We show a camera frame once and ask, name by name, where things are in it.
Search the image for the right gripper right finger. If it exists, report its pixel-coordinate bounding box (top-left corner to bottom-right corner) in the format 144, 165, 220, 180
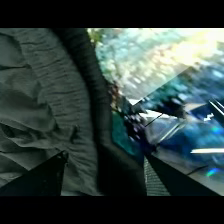
143, 153, 222, 197

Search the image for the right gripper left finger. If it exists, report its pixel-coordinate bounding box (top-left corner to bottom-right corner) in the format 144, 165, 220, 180
0, 150, 69, 197

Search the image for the black garment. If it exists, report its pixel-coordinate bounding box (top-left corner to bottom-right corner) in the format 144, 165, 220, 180
0, 27, 148, 197

